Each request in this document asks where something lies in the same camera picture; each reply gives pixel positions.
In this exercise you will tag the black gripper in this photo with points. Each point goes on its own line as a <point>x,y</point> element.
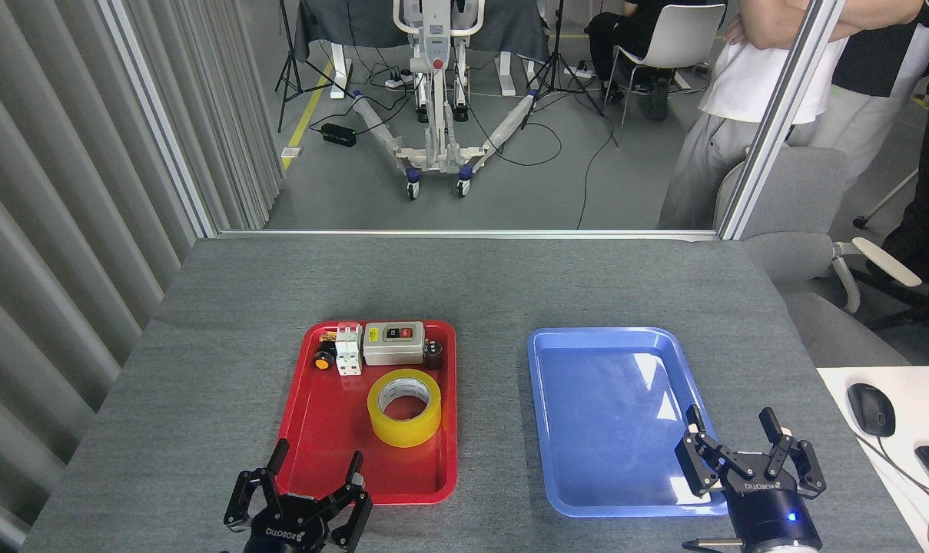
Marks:
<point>287,526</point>
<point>771,511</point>

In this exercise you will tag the yellow tape roll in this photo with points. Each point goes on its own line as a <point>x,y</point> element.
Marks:
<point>403,434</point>

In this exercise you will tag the person's forearm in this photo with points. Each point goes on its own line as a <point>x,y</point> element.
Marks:
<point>771,23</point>

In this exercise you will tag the person's hand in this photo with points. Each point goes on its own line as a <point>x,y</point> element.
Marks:
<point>738,32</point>

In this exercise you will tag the red plastic tray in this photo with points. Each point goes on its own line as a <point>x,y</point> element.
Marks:
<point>333,430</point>

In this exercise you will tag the black computer mouse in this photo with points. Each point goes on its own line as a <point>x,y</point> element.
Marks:
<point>871,411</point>

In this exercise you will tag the black orange push button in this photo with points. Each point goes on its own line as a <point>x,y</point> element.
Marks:
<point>323,361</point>

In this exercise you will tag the blue plastic tray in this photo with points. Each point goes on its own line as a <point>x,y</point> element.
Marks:
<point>602,430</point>

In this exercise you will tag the white circuit breaker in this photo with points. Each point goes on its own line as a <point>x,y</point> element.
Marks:
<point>348,353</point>

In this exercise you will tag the white desk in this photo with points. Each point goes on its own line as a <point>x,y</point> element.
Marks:
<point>917,415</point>

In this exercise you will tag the small dark cylinder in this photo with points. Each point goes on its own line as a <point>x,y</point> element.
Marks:
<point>433,355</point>

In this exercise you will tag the grey caster leg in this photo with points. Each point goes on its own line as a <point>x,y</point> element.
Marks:
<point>860,223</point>

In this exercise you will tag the grey office chair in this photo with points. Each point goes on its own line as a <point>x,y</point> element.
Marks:
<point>802,192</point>

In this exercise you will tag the white floor plate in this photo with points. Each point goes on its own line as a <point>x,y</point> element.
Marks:
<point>292,152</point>

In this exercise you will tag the black power adapter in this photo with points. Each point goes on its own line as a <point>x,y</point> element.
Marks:
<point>338,135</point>

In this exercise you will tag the person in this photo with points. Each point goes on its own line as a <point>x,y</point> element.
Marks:
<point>756,84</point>
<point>610,38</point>
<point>887,61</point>

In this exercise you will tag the grey pleated curtain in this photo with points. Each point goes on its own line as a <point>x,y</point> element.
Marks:
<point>203,92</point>
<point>34,230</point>

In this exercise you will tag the white power strip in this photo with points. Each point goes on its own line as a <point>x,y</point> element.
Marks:
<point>585,71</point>
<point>396,80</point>

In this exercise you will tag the white plastic chair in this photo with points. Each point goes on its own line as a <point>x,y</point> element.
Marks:
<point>683,34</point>

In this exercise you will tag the black tripod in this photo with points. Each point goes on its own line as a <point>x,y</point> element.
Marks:
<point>559,38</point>
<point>287,42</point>

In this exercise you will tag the white stand on wheels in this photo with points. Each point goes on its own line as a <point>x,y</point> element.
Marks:
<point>437,46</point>

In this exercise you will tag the table with dark cloth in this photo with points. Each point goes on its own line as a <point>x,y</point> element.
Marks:
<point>341,23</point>

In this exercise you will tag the grey push button switch box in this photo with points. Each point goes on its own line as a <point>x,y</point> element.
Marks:
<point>391,352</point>

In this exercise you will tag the silver aluminium rail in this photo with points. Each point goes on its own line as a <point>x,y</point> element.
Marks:
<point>464,233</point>

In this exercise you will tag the silver aluminium post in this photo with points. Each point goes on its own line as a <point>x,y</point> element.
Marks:
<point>779,115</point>
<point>164,130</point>

